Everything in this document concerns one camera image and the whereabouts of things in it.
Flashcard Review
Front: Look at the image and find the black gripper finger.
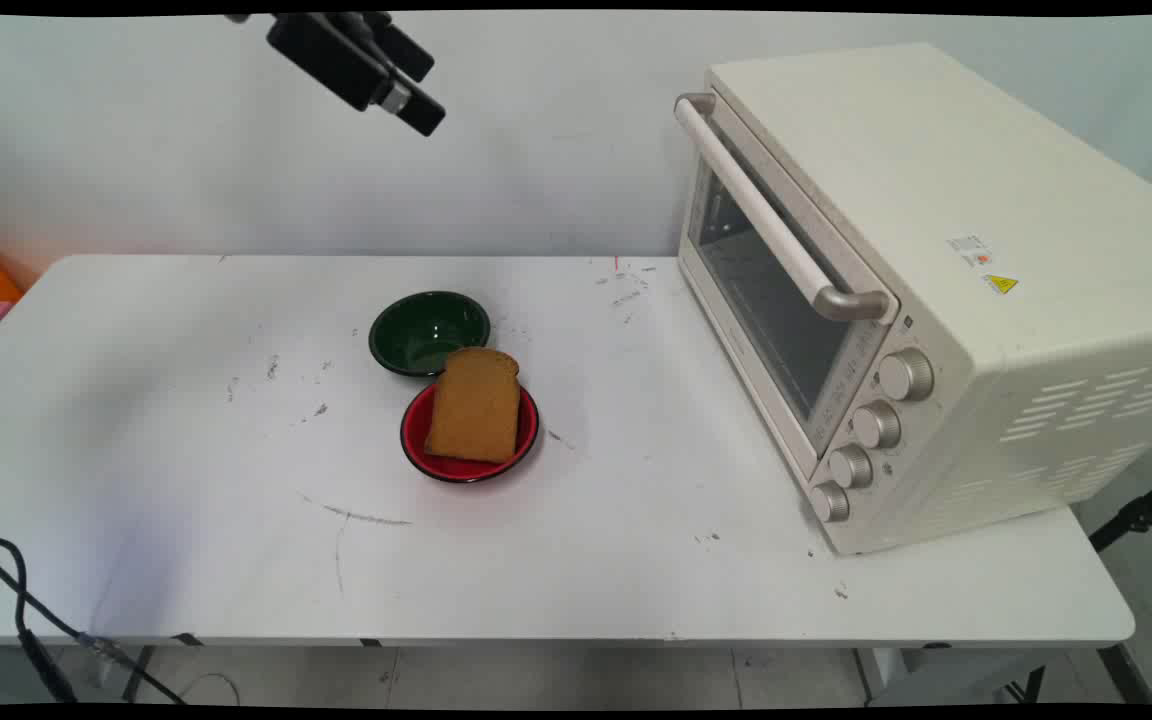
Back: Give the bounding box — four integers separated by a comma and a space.
336, 12, 435, 84
266, 13, 447, 137

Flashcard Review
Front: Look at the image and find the glass oven door with handle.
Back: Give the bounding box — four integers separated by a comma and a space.
674, 92, 903, 483

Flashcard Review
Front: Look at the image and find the dark green bowl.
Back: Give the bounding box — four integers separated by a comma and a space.
368, 290, 492, 379

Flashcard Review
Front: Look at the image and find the brown bread slice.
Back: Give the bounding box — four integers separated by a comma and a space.
423, 346, 523, 466

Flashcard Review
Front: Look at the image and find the red plate with black rim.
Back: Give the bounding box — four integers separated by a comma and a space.
399, 380, 541, 485

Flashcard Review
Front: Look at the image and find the largest silver oven knob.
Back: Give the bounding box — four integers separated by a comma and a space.
878, 348, 935, 403

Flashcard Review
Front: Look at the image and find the white label sticker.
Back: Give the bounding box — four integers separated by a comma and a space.
945, 234, 994, 269

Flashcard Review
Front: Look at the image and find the cream toaster oven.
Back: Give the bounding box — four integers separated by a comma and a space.
674, 42, 1152, 556

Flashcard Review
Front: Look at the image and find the black tripod stand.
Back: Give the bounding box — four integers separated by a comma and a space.
1086, 465, 1152, 553

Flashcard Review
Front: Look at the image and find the black cable with connector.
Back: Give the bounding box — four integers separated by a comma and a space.
0, 531, 189, 706

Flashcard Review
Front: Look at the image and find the grey table leg frame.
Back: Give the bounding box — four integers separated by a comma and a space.
854, 645, 1152, 707

